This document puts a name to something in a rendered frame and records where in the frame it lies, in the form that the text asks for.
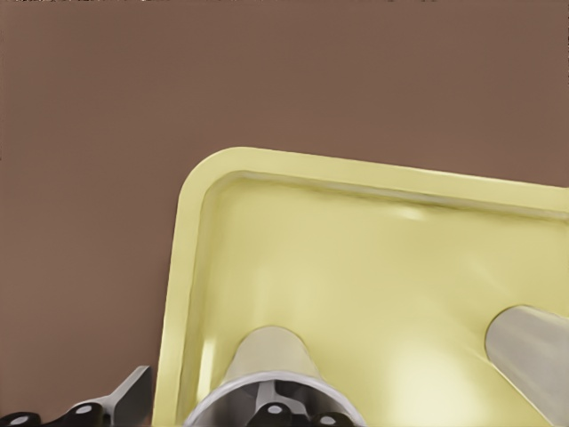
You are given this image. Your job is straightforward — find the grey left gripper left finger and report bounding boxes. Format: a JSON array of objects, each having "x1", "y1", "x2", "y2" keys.
[{"x1": 0, "y1": 364, "x2": 154, "y2": 427}]

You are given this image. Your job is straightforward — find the pale yellow rectangular tray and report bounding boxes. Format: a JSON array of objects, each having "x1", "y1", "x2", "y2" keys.
[{"x1": 150, "y1": 145, "x2": 569, "y2": 427}]

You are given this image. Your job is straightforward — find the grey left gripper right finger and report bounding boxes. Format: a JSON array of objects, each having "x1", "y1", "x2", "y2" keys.
[{"x1": 253, "y1": 383, "x2": 357, "y2": 427}]

